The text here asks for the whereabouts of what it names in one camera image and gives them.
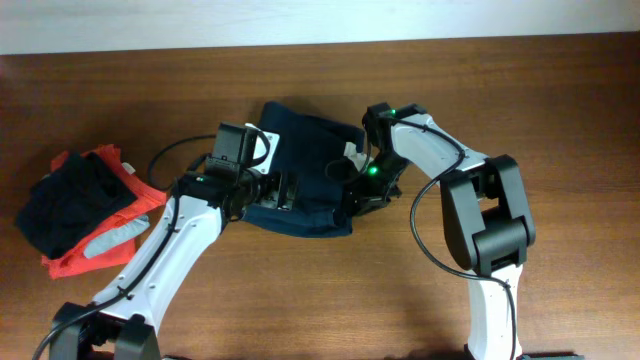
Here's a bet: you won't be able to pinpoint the dark blue shorts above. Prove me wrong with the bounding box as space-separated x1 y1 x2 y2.
243 101 364 238

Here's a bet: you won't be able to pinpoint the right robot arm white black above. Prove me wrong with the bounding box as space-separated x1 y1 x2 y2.
343 103 536 359

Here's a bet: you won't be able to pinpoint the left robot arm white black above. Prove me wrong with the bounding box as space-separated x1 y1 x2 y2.
33 123 286 359

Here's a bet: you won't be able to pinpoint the red folded garment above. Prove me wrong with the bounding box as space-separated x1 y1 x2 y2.
41 144 167 279

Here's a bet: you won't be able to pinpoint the black folded garment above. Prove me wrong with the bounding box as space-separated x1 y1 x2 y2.
15 153 123 259

